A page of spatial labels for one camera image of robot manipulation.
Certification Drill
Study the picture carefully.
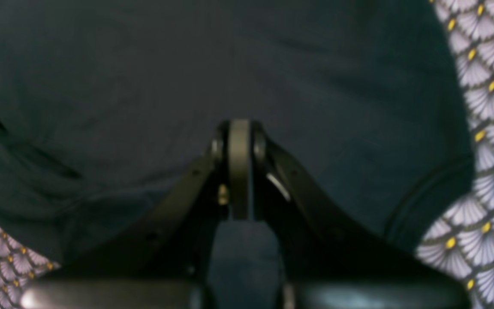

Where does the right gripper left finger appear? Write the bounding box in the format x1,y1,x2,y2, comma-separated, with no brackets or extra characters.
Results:
20,121,242,309

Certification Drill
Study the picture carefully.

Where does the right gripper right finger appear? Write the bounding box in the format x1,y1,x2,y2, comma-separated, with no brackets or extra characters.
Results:
242,121,470,309

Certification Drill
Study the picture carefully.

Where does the dark T-shirt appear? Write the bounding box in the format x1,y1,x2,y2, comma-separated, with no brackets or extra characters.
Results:
0,0,474,309

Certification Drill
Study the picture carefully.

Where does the fan-patterned tablecloth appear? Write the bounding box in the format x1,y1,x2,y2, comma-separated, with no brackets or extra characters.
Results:
0,0,494,309

